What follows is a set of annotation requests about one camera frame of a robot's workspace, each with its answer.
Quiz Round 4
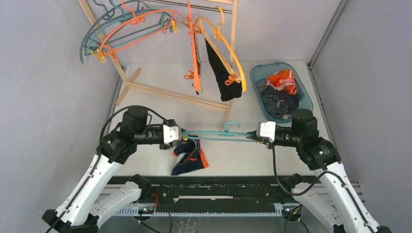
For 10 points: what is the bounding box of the navy underwear in basket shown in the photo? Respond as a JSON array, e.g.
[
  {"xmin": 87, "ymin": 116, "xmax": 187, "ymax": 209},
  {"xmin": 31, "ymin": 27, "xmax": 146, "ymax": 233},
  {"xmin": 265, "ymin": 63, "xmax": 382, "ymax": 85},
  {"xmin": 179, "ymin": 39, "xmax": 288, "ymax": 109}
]
[{"xmin": 260, "ymin": 85, "xmax": 300, "ymax": 106}]

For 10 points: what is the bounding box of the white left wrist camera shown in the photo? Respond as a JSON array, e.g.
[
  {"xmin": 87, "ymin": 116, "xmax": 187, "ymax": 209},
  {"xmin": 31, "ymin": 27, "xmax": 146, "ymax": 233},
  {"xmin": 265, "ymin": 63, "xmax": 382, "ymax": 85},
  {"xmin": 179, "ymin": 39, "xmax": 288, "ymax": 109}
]
[{"xmin": 163, "ymin": 124, "xmax": 182, "ymax": 144}]

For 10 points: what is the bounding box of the teal plastic basket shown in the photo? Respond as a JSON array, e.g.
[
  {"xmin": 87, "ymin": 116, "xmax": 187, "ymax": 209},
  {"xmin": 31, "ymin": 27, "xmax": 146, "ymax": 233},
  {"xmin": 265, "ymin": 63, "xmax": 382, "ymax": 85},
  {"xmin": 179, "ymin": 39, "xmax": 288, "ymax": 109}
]
[{"xmin": 250, "ymin": 62, "xmax": 313, "ymax": 123}]

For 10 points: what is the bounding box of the black white-banded underwear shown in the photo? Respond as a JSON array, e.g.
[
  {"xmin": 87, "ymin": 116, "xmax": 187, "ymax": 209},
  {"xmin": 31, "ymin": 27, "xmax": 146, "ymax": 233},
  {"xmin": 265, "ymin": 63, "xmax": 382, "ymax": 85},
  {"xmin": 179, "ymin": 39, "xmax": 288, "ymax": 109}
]
[{"xmin": 205, "ymin": 39, "xmax": 242, "ymax": 101}]

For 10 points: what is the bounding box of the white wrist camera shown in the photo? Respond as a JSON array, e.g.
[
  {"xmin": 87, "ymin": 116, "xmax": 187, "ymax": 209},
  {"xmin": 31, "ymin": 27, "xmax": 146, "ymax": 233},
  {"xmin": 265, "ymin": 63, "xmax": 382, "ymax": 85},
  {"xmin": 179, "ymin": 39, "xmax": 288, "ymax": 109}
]
[
  {"xmin": 256, "ymin": 121, "xmax": 276, "ymax": 149},
  {"xmin": 163, "ymin": 124, "xmax": 182, "ymax": 144}
]

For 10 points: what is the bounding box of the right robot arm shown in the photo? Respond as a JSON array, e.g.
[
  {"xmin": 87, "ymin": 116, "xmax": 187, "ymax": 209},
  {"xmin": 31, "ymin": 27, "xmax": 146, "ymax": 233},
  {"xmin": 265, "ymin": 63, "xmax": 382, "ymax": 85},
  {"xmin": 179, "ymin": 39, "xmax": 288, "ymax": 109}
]
[{"xmin": 249, "ymin": 109, "xmax": 391, "ymax": 233}]

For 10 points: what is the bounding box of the navy orange-trimmed underwear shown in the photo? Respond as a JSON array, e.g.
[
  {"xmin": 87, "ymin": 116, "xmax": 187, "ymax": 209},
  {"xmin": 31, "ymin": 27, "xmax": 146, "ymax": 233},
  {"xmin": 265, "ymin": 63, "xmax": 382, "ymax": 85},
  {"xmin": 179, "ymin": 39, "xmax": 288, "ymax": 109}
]
[{"xmin": 171, "ymin": 139, "xmax": 209, "ymax": 176}]

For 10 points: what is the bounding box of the wooden clothes rack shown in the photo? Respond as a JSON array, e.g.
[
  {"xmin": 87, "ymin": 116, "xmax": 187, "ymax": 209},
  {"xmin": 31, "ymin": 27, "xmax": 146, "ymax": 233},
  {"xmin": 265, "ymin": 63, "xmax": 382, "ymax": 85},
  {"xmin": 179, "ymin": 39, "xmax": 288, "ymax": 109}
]
[{"xmin": 79, "ymin": 0, "xmax": 246, "ymax": 120}]

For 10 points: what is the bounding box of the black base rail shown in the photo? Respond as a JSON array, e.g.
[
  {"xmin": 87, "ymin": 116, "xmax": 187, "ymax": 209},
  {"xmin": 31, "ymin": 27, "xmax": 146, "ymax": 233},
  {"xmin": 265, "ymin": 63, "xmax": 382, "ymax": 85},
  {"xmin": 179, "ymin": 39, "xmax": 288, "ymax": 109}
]
[{"xmin": 103, "ymin": 175, "xmax": 329, "ymax": 216}]

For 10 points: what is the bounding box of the orange hanger with clips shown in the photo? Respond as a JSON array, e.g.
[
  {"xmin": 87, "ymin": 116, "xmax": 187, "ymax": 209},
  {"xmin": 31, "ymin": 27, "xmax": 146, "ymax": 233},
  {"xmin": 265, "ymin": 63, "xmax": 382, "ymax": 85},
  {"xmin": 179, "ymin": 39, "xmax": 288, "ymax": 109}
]
[{"xmin": 182, "ymin": 1, "xmax": 200, "ymax": 92}]

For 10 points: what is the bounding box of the orange underwear in basket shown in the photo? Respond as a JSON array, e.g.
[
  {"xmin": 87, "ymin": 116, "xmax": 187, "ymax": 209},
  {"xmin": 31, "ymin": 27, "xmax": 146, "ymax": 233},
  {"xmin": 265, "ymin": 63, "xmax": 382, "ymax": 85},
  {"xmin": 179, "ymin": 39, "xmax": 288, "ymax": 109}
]
[{"xmin": 266, "ymin": 69, "xmax": 297, "ymax": 95}]

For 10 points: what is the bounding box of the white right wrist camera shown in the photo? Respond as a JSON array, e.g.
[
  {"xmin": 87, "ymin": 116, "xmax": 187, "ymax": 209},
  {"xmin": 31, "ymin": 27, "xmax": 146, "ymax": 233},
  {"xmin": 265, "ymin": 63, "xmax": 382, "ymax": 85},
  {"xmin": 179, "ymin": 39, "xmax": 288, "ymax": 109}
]
[{"xmin": 256, "ymin": 121, "xmax": 276, "ymax": 149}]

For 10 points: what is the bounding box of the dark teal empty hanger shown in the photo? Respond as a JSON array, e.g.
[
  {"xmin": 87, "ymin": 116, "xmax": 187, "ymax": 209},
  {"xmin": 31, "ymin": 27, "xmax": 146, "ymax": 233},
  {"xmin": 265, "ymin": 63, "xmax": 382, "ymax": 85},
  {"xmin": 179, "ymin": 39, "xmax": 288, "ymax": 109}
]
[{"xmin": 79, "ymin": 0, "xmax": 174, "ymax": 64}]

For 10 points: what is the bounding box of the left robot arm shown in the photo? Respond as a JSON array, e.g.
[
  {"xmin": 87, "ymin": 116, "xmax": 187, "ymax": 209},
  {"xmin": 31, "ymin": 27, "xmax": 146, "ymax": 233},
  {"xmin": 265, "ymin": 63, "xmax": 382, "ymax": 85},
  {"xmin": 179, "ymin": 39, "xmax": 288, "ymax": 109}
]
[{"xmin": 42, "ymin": 105, "xmax": 184, "ymax": 233}]

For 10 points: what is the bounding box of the beige underwear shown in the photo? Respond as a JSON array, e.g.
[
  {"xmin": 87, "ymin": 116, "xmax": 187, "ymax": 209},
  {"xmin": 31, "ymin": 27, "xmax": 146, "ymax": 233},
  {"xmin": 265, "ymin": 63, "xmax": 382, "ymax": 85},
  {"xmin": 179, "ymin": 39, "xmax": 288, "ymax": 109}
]
[{"xmin": 194, "ymin": 33, "xmax": 203, "ymax": 96}]

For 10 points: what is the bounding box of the navy striped underwear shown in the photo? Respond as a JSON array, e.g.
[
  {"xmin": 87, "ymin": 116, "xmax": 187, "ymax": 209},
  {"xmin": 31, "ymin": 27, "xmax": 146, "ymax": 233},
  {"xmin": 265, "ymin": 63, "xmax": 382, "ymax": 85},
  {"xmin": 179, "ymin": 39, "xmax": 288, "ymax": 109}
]
[{"xmin": 261, "ymin": 94, "xmax": 298, "ymax": 119}]

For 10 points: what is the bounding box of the yellow hanger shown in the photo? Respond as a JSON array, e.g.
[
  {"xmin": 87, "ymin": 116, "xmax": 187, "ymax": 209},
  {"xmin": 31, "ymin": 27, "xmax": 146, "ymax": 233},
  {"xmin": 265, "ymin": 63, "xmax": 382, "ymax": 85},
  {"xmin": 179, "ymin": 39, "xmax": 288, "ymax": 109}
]
[{"xmin": 193, "ymin": 6, "xmax": 247, "ymax": 92}]

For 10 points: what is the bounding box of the teal hanger with clips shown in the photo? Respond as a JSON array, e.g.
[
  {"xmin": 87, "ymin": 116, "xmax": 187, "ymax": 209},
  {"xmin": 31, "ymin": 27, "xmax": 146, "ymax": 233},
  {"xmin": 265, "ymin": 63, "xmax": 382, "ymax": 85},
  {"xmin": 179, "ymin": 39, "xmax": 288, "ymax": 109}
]
[{"xmin": 181, "ymin": 121, "xmax": 255, "ymax": 142}]

